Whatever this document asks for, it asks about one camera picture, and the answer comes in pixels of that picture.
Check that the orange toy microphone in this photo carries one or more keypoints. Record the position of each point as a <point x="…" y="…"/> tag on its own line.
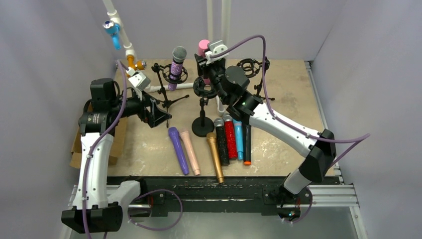
<point x="134" y="64"/>

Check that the white PVC pipe frame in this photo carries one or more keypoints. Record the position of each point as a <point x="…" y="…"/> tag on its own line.
<point x="128" y="47"/>

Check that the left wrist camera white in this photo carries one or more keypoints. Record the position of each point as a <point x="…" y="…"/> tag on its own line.
<point x="139" y="81"/>

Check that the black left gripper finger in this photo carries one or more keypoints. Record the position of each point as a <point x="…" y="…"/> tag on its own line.
<point x="156" y="115"/>
<point x="149" y="100"/>

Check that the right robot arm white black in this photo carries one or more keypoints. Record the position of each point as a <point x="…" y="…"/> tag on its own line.
<point x="317" y="148"/>

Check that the red glitter microphone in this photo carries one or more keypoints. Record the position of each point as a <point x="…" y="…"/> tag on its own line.
<point x="230" y="136"/>

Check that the black table edge rail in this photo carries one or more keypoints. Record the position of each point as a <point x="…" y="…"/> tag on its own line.
<point x="203" y="194"/>

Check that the glitter purple microphone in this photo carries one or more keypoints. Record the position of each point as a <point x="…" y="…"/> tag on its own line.
<point x="179" y="54"/>

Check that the black round-base mic stand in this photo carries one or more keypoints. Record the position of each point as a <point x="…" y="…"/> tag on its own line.
<point x="203" y="125"/>

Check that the black glitter microphone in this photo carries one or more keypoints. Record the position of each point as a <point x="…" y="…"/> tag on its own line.
<point x="221" y="141"/>

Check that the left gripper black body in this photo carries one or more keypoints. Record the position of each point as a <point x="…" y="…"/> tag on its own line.
<point x="149" y="109"/>

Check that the gold microphone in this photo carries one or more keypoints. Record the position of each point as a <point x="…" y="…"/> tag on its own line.
<point x="212" y="143"/>

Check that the black microphone orange end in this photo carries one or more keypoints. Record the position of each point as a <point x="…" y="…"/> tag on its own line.
<point x="247" y="145"/>

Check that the hot pink microphone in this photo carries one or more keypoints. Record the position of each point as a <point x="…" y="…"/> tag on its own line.
<point x="202" y="49"/>

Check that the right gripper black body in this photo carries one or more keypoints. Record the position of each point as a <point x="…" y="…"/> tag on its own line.
<point x="204" y="66"/>

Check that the light blue microphone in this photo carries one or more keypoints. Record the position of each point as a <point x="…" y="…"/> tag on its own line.
<point x="238" y="131"/>

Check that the black tripod mic stand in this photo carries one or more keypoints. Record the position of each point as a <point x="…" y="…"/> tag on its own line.
<point x="252" y="68"/>
<point x="166" y="78"/>

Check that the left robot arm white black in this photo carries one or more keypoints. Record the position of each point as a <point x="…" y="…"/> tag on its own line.
<point x="95" y="151"/>

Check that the brown cardboard box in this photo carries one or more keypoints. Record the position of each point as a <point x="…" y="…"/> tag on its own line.
<point x="116" y="150"/>

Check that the aluminium frame rail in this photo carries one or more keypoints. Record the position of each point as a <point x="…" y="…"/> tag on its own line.
<point x="330" y="193"/>

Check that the blue toy microphone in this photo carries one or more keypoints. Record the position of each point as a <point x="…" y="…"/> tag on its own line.
<point x="112" y="29"/>

